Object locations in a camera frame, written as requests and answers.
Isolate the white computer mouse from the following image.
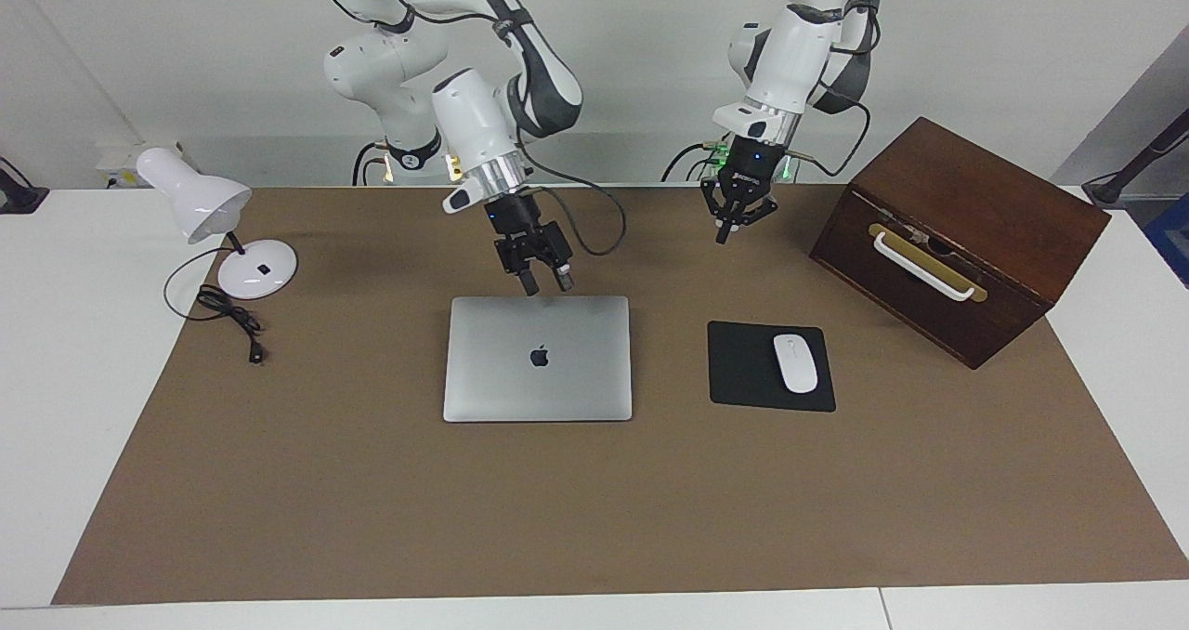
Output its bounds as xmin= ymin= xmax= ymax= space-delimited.
xmin=773 ymin=334 xmax=819 ymax=395

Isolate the black mouse pad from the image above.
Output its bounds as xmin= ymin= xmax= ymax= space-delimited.
xmin=707 ymin=321 xmax=837 ymax=413

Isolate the brown table mat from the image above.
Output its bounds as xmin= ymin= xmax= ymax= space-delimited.
xmin=51 ymin=184 xmax=1189 ymax=606

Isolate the black left base cable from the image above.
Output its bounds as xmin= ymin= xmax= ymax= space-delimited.
xmin=661 ymin=140 xmax=721 ymax=183

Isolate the brass box handle plate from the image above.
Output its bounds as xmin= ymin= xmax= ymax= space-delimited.
xmin=868 ymin=223 xmax=988 ymax=304

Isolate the silver grey laptop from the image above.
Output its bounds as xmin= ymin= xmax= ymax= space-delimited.
xmin=442 ymin=295 xmax=634 ymax=424

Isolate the white desk lamp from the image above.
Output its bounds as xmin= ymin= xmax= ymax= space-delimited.
xmin=136 ymin=147 xmax=299 ymax=301

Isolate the dark brown wooden box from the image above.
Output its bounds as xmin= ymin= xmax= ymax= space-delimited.
xmin=809 ymin=116 xmax=1112 ymax=371

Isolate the white box handle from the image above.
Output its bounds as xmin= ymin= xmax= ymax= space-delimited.
xmin=873 ymin=231 xmax=977 ymax=302

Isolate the black lamp power cable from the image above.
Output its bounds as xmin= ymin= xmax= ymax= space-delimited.
xmin=163 ymin=244 xmax=268 ymax=365

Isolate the blue box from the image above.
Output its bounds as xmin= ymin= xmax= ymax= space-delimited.
xmin=1144 ymin=193 xmax=1189 ymax=289

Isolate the black base cable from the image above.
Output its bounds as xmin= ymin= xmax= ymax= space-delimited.
xmin=353 ymin=140 xmax=386 ymax=187
xmin=661 ymin=140 xmax=721 ymax=183

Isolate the small black stand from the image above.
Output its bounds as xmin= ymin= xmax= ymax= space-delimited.
xmin=0 ymin=156 xmax=49 ymax=215

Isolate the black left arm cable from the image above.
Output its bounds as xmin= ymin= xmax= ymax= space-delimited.
xmin=778 ymin=0 xmax=883 ymax=177

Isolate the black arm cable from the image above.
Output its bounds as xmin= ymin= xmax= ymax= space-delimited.
xmin=516 ymin=138 xmax=628 ymax=259
xmin=778 ymin=0 xmax=883 ymax=177

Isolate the long black stand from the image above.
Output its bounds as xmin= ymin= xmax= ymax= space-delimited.
xmin=1082 ymin=108 xmax=1189 ymax=208

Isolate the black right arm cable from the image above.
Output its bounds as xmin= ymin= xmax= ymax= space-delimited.
xmin=516 ymin=138 xmax=628 ymax=259

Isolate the black right base cable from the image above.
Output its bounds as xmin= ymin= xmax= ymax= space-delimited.
xmin=353 ymin=140 xmax=386 ymax=187

